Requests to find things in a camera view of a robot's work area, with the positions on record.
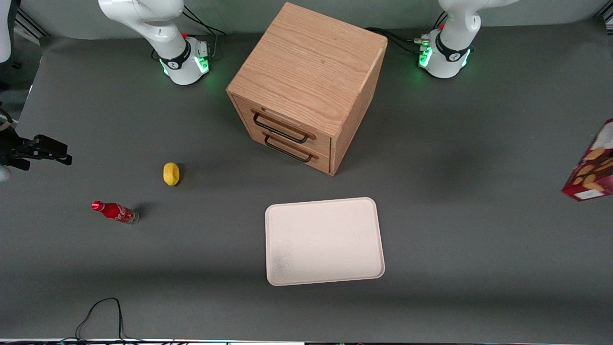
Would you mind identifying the black right arm base cables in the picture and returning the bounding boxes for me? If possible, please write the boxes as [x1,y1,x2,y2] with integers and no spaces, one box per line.
[181,5,227,61]

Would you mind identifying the wooden drawer front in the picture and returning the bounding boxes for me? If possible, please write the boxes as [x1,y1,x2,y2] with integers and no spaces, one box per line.
[231,94,332,155]
[247,126,331,174]

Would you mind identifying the red cola bottle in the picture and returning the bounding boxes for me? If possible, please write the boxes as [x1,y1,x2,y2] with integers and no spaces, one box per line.
[91,200,140,225]

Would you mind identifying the yellow lemon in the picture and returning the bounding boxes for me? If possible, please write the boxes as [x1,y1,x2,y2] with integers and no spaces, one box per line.
[163,162,181,186]

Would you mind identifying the black wire drawer handle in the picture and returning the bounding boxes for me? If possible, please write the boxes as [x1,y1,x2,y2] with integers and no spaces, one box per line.
[252,112,310,144]
[264,134,314,163]

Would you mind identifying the red cookie box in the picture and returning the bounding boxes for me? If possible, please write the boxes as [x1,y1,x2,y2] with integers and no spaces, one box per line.
[561,117,613,202]

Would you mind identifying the thin black looped cable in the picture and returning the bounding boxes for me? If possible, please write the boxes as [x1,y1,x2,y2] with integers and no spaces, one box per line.
[74,298,144,343]

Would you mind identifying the black left arm base cables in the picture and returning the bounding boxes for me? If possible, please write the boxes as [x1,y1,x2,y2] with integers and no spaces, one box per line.
[365,11,448,56]

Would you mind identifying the black arm base cables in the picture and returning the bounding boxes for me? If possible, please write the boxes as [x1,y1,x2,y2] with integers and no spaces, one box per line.
[181,5,227,61]
[365,11,448,56]

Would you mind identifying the wooden drawer cabinet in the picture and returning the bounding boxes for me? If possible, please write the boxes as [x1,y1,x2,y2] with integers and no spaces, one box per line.
[226,2,388,176]

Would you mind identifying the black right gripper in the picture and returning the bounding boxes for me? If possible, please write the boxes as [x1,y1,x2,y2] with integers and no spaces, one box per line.
[0,127,73,172]

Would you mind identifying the cream plastic tray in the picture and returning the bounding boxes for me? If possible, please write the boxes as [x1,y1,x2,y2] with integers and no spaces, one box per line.
[265,197,386,287]

